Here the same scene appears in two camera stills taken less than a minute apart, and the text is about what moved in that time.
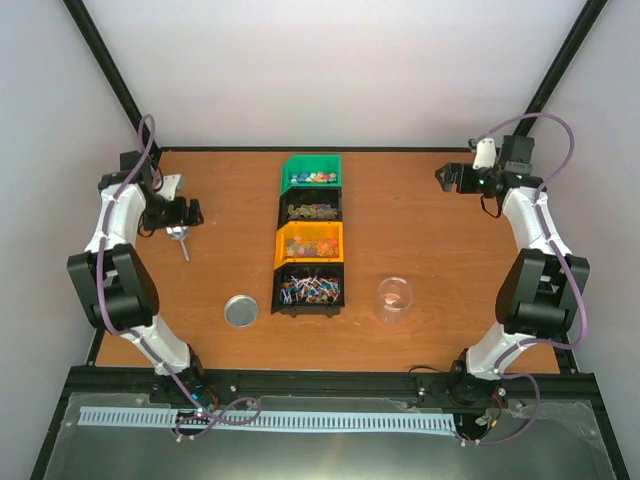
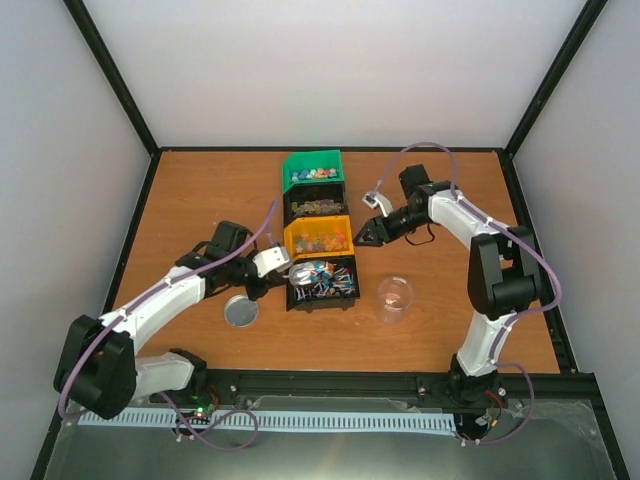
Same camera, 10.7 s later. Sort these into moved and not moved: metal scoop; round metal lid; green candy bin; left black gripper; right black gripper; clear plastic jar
Moved: right black gripper; metal scoop; left black gripper
Not moved: green candy bin; clear plastic jar; round metal lid
